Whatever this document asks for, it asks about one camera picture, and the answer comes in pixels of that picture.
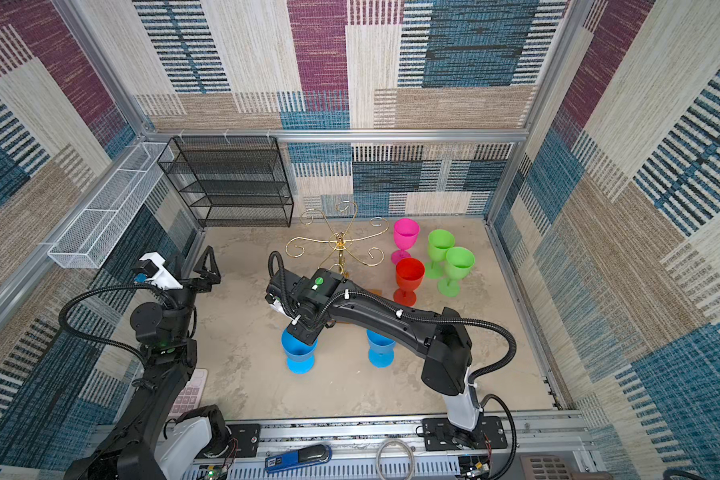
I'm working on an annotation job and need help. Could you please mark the blue wine glass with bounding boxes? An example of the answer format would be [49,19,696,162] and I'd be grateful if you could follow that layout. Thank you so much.
[281,330,318,375]
[367,330,396,369]

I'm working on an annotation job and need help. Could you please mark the red wine glass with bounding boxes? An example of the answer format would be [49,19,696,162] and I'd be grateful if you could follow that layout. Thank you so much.
[393,258,426,307]

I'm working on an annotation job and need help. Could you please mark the magenta wine glass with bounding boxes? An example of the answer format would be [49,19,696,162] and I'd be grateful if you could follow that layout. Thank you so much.
[391,218,420,265]

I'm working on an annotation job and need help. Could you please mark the green wine glass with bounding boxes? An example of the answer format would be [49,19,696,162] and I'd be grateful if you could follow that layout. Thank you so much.
[425,229,456,279]
[438,247,476,297]

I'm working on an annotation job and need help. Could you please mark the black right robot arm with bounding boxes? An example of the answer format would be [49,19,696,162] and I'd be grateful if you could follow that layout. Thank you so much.
[265,251,517,449]

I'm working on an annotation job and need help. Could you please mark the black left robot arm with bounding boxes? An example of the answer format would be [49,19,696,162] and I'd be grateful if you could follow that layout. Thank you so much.
[58,247,231,479]

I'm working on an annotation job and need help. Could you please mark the wooden rack base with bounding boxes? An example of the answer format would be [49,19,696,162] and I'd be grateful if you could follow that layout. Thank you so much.
[344,274,383,297]

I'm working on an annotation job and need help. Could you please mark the black mesh shelf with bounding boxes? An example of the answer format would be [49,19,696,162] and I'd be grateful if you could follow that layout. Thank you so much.
[157,136,294,228]

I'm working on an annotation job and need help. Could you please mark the white pink calculator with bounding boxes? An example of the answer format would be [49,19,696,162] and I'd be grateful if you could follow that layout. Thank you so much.
[168,368,208,418]

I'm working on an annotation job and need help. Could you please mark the blue black stapler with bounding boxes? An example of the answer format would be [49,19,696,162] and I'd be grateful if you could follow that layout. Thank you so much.
[264,444,333,475]

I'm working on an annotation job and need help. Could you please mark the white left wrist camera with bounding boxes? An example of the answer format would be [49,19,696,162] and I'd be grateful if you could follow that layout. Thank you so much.
[132,252,183,291]

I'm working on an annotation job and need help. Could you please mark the gold wire glass rack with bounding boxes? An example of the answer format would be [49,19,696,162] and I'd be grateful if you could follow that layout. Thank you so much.
[285,200,390,278]

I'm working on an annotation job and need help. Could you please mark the aluminium mounting rail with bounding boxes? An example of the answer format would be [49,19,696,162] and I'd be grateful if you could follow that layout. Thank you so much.
[184,410,606,479]

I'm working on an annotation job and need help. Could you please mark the white wire basket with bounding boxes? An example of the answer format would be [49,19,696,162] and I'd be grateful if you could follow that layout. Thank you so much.
[48,142,166,269]

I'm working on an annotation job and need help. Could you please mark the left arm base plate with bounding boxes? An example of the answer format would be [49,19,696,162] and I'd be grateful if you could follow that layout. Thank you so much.
[221,423,262,461]

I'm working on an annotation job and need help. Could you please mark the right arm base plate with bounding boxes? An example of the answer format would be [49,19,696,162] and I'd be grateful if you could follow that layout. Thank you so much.
[417,414,509,451]

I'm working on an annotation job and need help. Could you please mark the grey coiled cable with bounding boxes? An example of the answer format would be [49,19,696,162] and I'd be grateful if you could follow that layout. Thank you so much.
[376,438,417,480]

